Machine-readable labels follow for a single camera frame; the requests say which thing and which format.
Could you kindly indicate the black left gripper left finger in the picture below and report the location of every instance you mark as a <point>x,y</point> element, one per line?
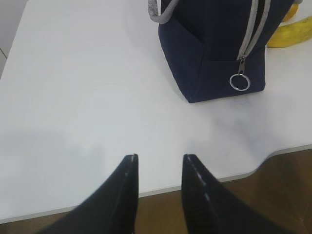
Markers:
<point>111,209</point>

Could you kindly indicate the navy blue lunch bag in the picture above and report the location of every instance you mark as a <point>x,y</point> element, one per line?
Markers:
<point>216,48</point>

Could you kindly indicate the yellow banana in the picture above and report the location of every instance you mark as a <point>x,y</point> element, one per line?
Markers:
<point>291,34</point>

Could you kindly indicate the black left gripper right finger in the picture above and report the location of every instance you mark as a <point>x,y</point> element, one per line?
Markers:
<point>210,208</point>

